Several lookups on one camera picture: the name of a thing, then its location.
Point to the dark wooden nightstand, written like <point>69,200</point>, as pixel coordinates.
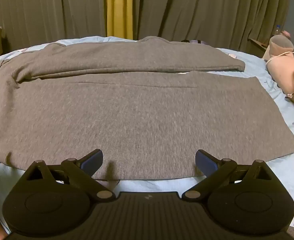
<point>258,46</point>

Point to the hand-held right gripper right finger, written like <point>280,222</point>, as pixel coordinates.
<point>205,163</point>

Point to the clear plastic bottle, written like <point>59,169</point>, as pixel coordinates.
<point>278,30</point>

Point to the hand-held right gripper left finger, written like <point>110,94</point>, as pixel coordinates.
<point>95,162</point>

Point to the light blue printed bed sheet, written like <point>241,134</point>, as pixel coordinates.
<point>282,105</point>

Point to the yellow curtain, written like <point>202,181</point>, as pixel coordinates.
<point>119,7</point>

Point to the pink plush toy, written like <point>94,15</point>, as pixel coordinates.
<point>286,67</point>

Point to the grey pants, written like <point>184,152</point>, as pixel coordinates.
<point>137,115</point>

